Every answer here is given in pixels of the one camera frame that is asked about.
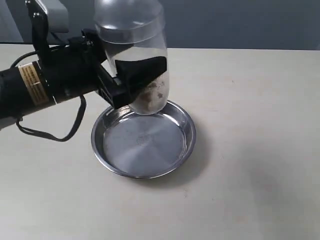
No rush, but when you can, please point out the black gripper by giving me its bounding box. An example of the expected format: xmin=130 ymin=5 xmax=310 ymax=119
xmin=37 ymin=29 xmax=167 ymax=109

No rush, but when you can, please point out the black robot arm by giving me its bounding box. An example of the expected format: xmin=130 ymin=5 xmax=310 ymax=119
xmin=0 ymin=29 xmax=167 ymax=119

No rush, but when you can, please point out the round stainless steel plate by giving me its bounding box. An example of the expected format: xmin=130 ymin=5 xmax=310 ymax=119
xmin=90 ymin=101 xmax=197 ymax=179

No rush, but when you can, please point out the clear plastic shaker bottle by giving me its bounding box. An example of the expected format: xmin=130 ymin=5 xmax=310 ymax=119
xmin=94 ymin=0 xmax=170 ymax=115

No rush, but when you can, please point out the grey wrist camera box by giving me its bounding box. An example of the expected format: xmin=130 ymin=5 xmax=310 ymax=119
xmin=25 ymin=0 xmax=69 ymax=33

